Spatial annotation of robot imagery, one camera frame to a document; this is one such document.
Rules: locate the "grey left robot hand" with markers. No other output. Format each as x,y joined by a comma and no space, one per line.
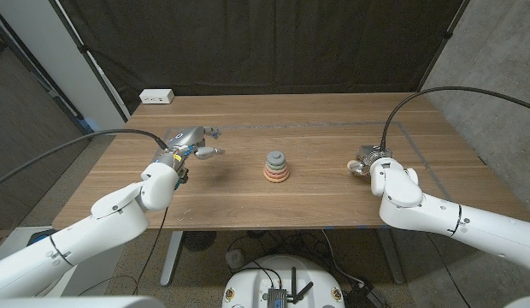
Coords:
186,137

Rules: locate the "black antenna radio box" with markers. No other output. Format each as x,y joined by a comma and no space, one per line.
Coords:
277,297

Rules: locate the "black backdrop curtain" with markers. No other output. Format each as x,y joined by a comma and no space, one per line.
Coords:
265,43

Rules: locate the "black backdrop stand pole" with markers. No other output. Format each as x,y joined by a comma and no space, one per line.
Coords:
90,60
444,40

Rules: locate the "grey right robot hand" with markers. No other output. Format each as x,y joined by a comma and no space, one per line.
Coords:
369,154

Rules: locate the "blue foot pedal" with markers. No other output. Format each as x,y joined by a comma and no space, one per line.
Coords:
40,235

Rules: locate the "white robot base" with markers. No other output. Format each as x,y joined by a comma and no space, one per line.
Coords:
248,282

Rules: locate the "white power strip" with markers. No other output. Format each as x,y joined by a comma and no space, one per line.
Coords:
156,96

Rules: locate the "metal table leg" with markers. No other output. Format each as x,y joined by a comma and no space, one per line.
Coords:
171,261
391,261

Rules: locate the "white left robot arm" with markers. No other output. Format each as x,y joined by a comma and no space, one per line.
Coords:
111,209

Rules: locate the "black power adapter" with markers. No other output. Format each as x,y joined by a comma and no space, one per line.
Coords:
363,296

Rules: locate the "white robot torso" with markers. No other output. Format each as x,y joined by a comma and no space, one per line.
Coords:
77,303

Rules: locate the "grey round floor object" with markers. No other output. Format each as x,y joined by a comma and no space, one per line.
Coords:
235,258

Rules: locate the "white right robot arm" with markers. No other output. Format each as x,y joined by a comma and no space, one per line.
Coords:
419,201

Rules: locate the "black round floor fan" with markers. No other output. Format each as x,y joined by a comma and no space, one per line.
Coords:
199,240

